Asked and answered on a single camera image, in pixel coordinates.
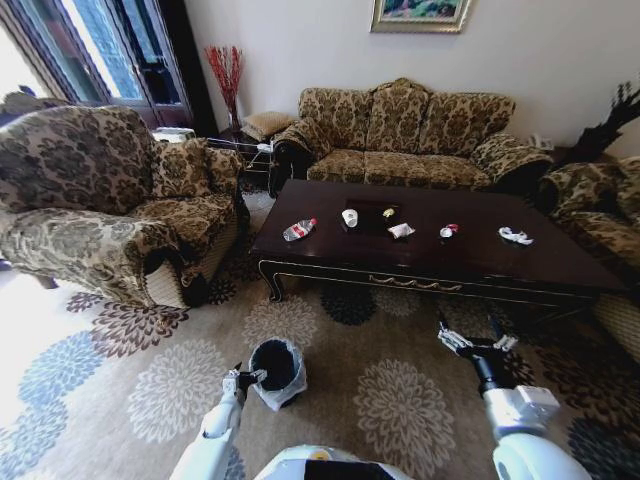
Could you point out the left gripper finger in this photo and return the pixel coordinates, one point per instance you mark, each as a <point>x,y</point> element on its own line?
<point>259,374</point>

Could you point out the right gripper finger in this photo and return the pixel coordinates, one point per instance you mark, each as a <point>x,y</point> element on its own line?
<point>454,341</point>
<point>503,341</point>

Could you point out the black bin with white bag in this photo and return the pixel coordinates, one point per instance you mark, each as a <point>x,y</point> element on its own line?
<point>276,370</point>

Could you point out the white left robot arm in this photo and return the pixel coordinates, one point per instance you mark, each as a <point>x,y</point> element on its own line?
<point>218,425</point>

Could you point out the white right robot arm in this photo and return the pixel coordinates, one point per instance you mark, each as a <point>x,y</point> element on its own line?
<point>520,440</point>

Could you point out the dark wooden coffee table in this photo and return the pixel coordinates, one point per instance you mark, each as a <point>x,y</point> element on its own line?
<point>440,260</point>

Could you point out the floral patterned rug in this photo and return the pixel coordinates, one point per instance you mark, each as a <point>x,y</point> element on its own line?
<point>150,390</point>

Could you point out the white crumpled tissue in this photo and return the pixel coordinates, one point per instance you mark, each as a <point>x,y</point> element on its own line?
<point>515,235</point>

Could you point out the red and white crushed can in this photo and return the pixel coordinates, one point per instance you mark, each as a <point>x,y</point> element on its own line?
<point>448,231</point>

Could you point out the white robot front shell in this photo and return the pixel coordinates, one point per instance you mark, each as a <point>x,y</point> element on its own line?
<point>340,465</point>

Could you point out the white crumpled packet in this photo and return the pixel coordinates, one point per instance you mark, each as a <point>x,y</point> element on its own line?
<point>401,230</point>

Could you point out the yellow crumpled wrapper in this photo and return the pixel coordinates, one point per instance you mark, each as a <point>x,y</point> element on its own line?
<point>388,212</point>

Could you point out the crushed clear plastic bottle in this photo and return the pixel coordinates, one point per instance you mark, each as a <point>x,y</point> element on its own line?
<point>299,230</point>

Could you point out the white paper cup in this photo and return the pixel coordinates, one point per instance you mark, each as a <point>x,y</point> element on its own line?
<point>350,217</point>

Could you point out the patterned fabric armchair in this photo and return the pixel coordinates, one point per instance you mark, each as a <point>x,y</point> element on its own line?
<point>80,200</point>
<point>595,200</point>

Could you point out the patterned three-seat sofa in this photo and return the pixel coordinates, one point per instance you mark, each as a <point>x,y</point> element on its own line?
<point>400,150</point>

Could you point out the small white box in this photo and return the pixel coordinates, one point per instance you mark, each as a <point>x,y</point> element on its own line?
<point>542,142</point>

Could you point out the patterned square cushion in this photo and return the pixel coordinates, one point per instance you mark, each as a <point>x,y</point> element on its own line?
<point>181,170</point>

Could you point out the glass side table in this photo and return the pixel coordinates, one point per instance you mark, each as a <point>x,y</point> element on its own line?
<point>250,152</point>

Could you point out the black feather decoration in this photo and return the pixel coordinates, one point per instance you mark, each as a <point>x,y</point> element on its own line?
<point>605,130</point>

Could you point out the beige quilted cushion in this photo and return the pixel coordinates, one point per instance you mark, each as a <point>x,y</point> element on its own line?
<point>266,125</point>

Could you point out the clear glass vase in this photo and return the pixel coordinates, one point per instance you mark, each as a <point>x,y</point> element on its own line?
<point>234,120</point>

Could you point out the red decorative branches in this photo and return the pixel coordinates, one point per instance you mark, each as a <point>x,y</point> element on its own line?
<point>225,75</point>

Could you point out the gold framed painting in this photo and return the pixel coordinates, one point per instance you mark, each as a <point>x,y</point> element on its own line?
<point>421,15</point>

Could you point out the dark framed glass door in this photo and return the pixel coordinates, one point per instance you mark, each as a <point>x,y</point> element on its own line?
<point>125,50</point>

